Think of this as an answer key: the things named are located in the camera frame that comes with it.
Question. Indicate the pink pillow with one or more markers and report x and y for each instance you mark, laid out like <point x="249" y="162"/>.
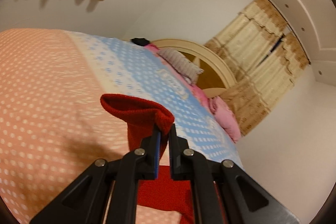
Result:
<point x="225" y="117"/>

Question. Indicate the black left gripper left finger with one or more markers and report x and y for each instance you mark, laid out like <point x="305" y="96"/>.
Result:
<point x="106" y="192"/>

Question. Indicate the beige window curtain centre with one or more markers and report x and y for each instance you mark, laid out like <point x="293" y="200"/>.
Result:
<point x="264" y="60"/>

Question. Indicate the grey striped pillow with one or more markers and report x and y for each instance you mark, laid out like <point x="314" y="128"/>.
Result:
<point x="181" y="64"/>

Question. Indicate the polka dot bed cover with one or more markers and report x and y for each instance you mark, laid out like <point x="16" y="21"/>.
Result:
<point x="53" y="125"/>

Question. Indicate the red embroidered knit sweater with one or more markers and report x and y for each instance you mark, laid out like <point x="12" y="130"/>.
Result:
<point x="169" y="179"/>

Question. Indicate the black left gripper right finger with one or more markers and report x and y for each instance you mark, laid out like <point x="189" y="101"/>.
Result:
<point x="222" y="192"/>

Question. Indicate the black item beside bed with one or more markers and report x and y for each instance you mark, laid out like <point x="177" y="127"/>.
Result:
<point x="140" y="41"/>

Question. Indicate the cream wooden headboard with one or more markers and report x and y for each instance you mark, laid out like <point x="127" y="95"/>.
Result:
<point x="217" y="76"/>

